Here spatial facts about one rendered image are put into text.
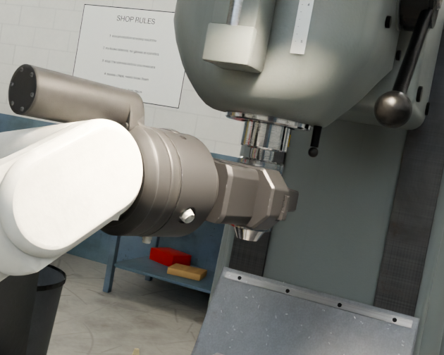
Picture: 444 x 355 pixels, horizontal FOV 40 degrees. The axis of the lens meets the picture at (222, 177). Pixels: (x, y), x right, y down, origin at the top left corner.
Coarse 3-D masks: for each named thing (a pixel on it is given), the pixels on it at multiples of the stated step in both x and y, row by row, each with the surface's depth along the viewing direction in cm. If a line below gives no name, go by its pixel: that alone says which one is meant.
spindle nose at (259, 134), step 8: (248, 120) 58; (248, 128) 58; (256, 128) 57; (264, 128) 57; (272, 128) 57; (280, 128) 57; (288, 128) 58; (248, 136) 58; (256, 136) 57; (264, 136) 57; (272, 136) 57; (280, 136) 57; (288, 136) 58; (248, 144) 58; (256, 144) 57; (264, 144) 57; (272, 144) 57; (280, 144) 57
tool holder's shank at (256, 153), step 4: (252, 148) 59; (256, 148) 58; (260, 148) 58; (252, 152) 59; (256, 152) 58; (260, 152) 58; (264, 152) 58; (268, 152) 58; (272, 152) 59; (252, 156) 59; (256, 156) 58; (260, 156) 58; (264, 156) 58; (268, 156) 58; (272, 156) 59; (264, 160) 58; (268, 160) 59; (272, 160) 59
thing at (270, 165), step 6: (240, 156) 59; (246, 156) 61; (240, 162) 58; (246, 162) 58; (252, 162) 57; (258, 162) 57; (264, 162) 57; (270, 162) 57; (276, 162) 60; (270, 168) 57; (276, 168) 58; (282, 168) 58
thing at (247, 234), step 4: (236, 228) 59; (240, 228) 58; (236, 232) 59; (240, 232) 59; (244, 232) 58; (248, 232) 58; (252, 232) 58; (256, 232) 58; (260, 232) 59; (236, 236) 59; (240, 236) 59; (244, 236) 59; (248, 236) 58; (252, 236) 59; (256, 236) 59; (260, 236) 59; (248, 240) 59; (252, 240) 59; (256, 240) 59
